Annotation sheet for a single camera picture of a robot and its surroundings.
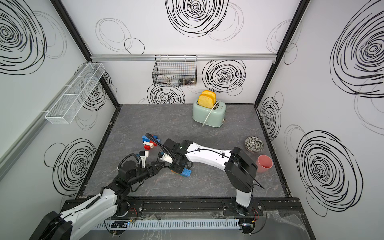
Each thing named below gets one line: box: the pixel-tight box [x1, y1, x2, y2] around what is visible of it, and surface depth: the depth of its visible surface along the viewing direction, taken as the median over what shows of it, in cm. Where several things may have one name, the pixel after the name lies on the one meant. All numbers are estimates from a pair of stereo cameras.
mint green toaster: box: [204, 101, 226, 128], surface depth 99 cm
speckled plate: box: [244, 136, 264, 153], surface depth 98 cm
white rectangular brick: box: [143, 141, 154, 149], surface depth 97 cm
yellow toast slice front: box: [198, 94, 215, 109], surface depth 98 cm
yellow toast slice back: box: [201, 90, 217, 101], surface depth 98 cm
